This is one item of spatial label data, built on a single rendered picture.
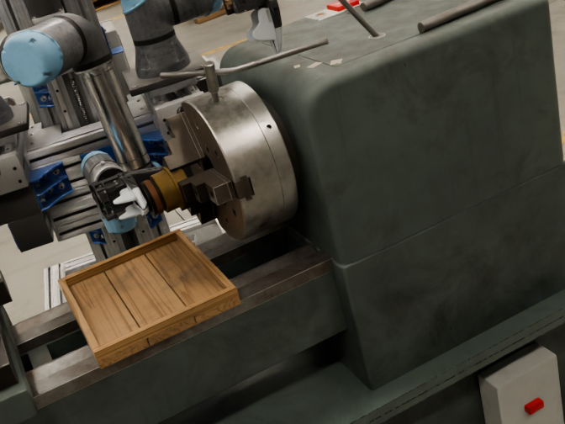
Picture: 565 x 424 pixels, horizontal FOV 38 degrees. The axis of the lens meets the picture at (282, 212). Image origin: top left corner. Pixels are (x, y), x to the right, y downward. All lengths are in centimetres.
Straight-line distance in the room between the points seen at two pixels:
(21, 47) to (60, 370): 67
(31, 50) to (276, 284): 71
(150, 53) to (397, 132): 83
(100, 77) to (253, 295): 64
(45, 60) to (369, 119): 69
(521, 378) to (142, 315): 89
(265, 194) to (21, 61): 60
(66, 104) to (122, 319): 84
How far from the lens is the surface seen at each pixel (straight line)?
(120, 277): 186
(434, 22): 169
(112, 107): 197
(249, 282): 173
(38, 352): 180
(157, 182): 166
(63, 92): 235
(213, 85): 162
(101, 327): 170
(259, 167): 159
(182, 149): 171
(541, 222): 196
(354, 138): 159
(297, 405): 188
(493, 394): 200
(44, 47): 181
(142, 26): 222
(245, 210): 161
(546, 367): 205
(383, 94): 161
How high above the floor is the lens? 171
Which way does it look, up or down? 26 degrees down
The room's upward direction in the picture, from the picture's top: 15 degrees counter-clockwise
